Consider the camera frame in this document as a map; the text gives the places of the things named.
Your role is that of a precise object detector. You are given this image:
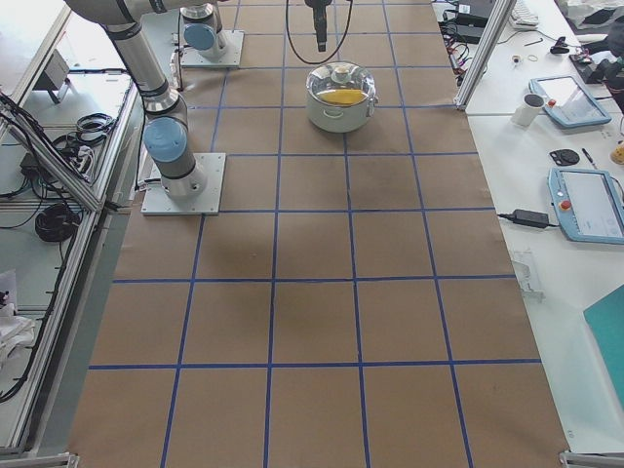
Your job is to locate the glass pot lid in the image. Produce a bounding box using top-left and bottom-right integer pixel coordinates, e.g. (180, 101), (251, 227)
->
(306, 61), (376, 107)

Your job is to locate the pale green metal pot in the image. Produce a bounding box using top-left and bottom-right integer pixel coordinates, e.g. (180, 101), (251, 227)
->
(306, 89), (378, 134)

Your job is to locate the white mug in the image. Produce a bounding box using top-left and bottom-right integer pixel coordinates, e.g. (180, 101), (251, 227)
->
(511, 93), (545, 128)

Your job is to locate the far blue teach pendant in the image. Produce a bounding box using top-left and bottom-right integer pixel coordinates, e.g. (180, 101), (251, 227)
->
(528, 75), (611, 129)

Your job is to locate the blue teach pendant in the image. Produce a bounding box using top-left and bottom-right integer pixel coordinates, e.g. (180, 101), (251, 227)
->
(547, 168), (623, 245)
(528, 75), (611, 129)

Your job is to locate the black round desk object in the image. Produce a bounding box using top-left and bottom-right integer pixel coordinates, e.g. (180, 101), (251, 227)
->
(549, 148), (580, 167)

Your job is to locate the black power adapter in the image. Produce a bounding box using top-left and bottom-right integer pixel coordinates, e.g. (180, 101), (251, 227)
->
(512, 209), (551, 229)

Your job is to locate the yellow toy on desk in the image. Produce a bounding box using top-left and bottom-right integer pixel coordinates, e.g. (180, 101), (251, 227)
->
(610, 143), (624, 165)

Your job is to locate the near blue teach pendant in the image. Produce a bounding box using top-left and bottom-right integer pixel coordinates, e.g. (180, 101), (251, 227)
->
(547, 168), (623, 245)

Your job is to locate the teal board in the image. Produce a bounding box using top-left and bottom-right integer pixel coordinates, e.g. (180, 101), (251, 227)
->
(584, 286), (624, 402)

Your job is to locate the aluminium frame post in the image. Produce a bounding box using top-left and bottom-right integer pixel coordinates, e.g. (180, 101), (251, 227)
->
(454, 0), (516, 110)

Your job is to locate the coiled black cable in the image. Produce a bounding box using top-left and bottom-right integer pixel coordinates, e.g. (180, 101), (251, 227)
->
(33, 202), (82, 244)

